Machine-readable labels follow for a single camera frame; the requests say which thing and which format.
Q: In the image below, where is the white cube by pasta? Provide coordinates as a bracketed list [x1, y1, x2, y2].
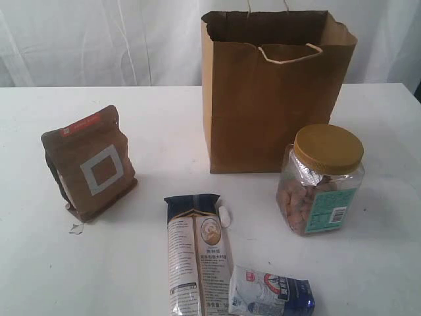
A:
[218, 206, 231, 228]

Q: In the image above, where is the long pasta packet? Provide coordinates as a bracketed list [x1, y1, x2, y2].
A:
[165, 194, 232, 315]

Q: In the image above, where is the brown pouch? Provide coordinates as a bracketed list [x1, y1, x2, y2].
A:
[41, 105, 137, 223]

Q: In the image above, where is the clear jar yellow lid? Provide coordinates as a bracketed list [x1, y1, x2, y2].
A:
[276, 124, 365, 236]

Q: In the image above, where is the white blue salt packet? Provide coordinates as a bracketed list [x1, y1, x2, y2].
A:
[228, 265, 315, 315]

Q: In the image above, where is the small torn paper scrap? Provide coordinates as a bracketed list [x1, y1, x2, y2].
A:
[68, 223, 84, 235]

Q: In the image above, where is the brown paper bag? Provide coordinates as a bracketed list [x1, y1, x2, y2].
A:
[201, 11, 357, 174]

